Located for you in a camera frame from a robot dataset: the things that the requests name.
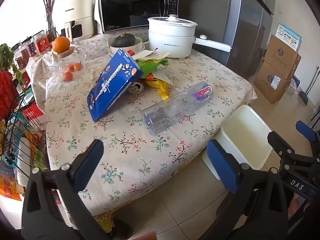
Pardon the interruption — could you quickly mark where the green snack wrapper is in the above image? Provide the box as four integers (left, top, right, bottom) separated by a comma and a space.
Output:
136, 58, 170, 74

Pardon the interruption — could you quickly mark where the small printed box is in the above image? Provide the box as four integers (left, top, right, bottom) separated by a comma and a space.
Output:
291, 74, 302, 90

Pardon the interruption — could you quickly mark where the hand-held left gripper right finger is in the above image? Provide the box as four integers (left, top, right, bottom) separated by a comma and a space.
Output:
197, 139, 290, 240

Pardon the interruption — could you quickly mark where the yellow snack wrapper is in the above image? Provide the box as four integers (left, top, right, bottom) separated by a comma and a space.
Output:
145, 79, 170, 100

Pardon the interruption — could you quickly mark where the black wire rack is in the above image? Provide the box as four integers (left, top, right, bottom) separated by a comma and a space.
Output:
0, 90, 50, 188

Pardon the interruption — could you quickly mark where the glass vase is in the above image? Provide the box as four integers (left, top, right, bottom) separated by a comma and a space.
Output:
46, 11, 57, 43

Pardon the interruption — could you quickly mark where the blue and white box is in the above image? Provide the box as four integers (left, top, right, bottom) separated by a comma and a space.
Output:
275, 23, 303, 51

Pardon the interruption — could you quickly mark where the dark green pumpkin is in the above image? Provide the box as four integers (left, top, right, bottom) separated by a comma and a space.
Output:
114, 32, 137, 48

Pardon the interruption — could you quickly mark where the white paper scrap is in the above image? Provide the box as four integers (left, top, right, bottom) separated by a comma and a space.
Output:
152, 69, 173, 85

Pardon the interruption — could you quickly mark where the floral tablecloth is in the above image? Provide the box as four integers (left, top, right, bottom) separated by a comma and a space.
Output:
25, 26, 257, 217

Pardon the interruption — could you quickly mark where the brown cardboard box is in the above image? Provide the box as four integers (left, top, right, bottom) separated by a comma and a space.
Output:
254, 61, 292, 105
264, 34, 302, 80

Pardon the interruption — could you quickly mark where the clear plastic bottle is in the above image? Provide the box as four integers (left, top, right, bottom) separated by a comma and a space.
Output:
141, 81, 215, 136

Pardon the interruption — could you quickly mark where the white air fryer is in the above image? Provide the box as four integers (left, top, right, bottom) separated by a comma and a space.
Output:
54, 0, 95, 42

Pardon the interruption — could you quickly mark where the large orange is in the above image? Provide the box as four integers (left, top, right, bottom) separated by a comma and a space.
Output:
52, 36, 70, 53

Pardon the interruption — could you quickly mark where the red bag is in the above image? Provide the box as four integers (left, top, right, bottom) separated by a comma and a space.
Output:
0, 71, 19, 120

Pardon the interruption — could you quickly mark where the black broom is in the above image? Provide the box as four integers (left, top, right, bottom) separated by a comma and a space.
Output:
299, 66, 320, 105

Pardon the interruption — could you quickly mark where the white electric pot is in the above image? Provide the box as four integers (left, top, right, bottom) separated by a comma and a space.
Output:
147, 15, 232, 60

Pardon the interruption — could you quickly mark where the white paper wrapper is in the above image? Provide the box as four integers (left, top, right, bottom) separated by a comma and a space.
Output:
135, 50, 171, 61

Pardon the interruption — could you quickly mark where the white plastic bin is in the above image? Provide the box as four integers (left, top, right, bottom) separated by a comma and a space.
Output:
202, 104, 273, 180

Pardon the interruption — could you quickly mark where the grey refrigerator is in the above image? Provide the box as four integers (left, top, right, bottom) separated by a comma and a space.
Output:
179, 0, 274, 78

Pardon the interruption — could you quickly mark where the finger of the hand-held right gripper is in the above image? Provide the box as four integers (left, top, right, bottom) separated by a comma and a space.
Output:
267, 131, 320, 200
296, 120, 320, 160

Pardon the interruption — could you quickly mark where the green plant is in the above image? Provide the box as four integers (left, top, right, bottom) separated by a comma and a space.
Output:
0, 44, 24, 85

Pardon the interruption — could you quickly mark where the glass jar with wooden lid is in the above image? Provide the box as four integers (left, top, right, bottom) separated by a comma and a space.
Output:
51, 47, 87, 74

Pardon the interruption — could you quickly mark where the white floral bowl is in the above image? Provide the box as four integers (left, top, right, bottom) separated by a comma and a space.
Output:
109, 36, 145, 57

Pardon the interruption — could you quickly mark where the orange printed packet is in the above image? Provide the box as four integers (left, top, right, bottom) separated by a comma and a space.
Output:
0, 152, 23, 202

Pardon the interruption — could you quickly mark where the black microwave oven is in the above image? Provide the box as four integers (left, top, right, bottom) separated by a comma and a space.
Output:
98, 0, 179, 33

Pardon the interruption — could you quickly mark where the blue cardboard box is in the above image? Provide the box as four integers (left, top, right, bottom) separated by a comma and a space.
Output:
87, 48, 144, 122

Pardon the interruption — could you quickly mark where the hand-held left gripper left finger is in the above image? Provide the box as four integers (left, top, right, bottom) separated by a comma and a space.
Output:
21, 139, 113, 240

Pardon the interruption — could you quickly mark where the red drink can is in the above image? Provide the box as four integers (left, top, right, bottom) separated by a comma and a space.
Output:
127, 81, 144, 95

